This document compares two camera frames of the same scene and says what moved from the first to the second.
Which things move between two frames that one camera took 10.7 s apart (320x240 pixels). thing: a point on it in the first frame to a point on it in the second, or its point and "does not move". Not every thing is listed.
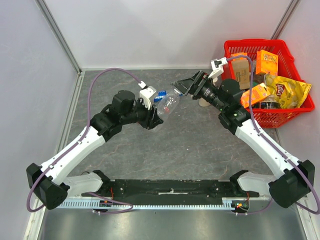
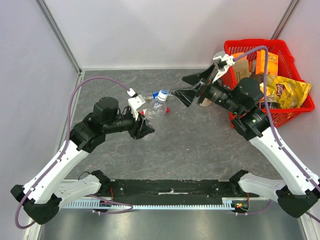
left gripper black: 152,119 to 135,132
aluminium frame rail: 56,30 does not move
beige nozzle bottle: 203,102 does not move
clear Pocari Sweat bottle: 167,106 to 156,114
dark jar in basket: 270,102 does not move
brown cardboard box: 241,72 does not move
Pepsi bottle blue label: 160,94 to 155,94
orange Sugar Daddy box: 266,62 does not move
